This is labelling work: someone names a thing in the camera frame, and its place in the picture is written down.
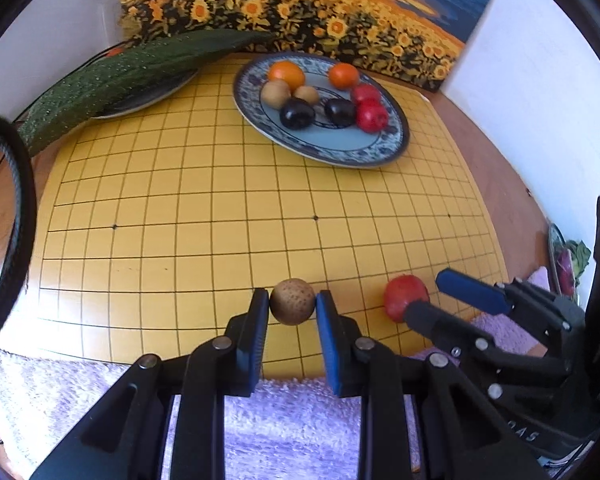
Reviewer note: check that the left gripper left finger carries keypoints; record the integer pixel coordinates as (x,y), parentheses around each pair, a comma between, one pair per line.
(166,415)

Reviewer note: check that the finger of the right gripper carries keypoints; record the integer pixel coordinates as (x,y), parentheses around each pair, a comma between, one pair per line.
(440,327)
(484,297)

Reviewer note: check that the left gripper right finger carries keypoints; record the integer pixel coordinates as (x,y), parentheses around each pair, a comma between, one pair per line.
(419,418)

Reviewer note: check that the dark purple plum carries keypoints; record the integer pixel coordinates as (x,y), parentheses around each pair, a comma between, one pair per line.
(341,112)
(296,114)

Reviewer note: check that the small orange tangerine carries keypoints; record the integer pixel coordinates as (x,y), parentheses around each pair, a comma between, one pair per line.
(343,76)

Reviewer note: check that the large orange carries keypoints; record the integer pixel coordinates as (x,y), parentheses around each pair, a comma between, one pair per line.
(288,72)

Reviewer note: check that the plate with vegetables at right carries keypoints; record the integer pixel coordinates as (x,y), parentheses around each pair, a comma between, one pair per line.
(568,260)

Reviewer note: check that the purple fluffy towel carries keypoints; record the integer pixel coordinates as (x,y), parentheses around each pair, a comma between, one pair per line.
(285,430)

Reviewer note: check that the yellow go board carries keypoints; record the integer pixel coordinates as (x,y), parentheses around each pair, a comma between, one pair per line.
(154,230)

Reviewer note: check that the blue white porcelain plate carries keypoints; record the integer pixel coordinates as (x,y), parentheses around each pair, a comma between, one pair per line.
(323,140)

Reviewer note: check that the sunflower field painting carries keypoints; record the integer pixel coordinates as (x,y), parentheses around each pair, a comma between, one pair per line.
(416,41)

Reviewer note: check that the dark plate under cucumber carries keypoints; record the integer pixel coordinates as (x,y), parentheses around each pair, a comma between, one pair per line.
(147,96)

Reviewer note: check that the large green bumpy cucumber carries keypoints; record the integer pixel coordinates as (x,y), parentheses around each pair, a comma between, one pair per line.
(84,93)

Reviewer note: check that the orange fruit behind cucumber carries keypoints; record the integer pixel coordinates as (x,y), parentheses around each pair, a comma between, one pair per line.
(114,51)

